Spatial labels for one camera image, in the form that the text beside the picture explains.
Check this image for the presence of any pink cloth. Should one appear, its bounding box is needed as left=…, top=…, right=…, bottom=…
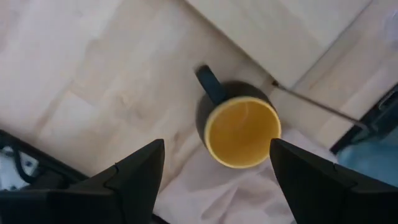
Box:
left=153, top=126, right=339, bottom=224

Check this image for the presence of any black mug yellow inside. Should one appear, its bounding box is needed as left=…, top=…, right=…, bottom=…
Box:
left=193, top=63, right=282, bottom=170

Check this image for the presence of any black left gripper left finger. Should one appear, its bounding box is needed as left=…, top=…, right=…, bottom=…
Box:
left=68, top=138, right=166, bottom=224

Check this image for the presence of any wooden shelf black frame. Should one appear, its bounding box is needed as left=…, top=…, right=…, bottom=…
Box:
left=185, top=0, right=374, bottom=132

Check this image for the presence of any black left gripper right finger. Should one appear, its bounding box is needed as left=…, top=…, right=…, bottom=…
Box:
left=269, top=138, right=390, bottom=224

